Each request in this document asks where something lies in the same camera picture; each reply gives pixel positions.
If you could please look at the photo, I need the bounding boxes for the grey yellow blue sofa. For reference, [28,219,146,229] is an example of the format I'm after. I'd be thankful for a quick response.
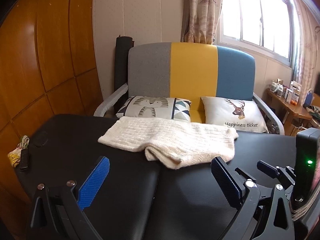
[94,42,285,137]

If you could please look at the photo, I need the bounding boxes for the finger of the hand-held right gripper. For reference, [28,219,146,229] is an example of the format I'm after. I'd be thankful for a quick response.
[257,160,298,193]

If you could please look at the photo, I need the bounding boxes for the white framed window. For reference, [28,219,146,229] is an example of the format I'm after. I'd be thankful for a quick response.
[220,0,294,67]

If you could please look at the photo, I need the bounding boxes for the clear and white containers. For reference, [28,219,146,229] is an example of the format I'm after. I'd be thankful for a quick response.
[271,80,285,98]

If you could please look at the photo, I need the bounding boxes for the brown paper bag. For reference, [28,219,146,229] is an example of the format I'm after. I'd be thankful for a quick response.
[290,119,307,137]

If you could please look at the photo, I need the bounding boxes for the wooden side desk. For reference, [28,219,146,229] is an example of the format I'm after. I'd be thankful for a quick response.
[265,88,313,137]

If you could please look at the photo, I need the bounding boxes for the rolled dark mat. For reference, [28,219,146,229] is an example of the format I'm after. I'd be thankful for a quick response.
[114,35,135,113]

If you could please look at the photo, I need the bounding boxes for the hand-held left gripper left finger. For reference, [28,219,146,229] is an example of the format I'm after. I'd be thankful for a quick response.
[30,156,110,240]

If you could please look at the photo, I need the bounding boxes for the deer print pillow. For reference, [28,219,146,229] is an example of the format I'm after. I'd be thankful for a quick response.
[201,96,269,133]

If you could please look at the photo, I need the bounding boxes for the dark green clothing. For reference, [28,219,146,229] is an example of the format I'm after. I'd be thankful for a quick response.
[306,105,320,128]

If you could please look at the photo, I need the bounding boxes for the cream knit sweater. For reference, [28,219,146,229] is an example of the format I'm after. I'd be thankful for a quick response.
[97,116,239,171]

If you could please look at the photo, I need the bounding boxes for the small black remote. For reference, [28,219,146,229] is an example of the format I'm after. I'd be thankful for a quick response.
[19,149,30,172]

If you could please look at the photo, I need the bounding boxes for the sheer pale curtain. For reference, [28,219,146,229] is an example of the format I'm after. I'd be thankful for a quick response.
[291,0,318,100]

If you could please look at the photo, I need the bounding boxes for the yellow floral cloth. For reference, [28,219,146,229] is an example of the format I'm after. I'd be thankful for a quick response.
[7,135,30,168]

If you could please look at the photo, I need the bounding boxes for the blue chair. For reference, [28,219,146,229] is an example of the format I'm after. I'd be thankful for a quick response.
[303,89,315,108]

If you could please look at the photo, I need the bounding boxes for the upright boxes and cards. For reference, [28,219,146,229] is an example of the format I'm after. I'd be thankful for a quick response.
[285,80,302,103]

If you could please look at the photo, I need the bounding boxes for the cat print geometric pillow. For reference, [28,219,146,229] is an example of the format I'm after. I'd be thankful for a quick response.
[115,95,192,123]

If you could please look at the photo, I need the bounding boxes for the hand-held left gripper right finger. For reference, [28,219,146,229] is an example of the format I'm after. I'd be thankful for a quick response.
[211,156,295,240]

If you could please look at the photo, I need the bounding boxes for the beige printed curtain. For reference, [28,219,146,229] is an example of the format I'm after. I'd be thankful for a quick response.
[180,0,224,45]

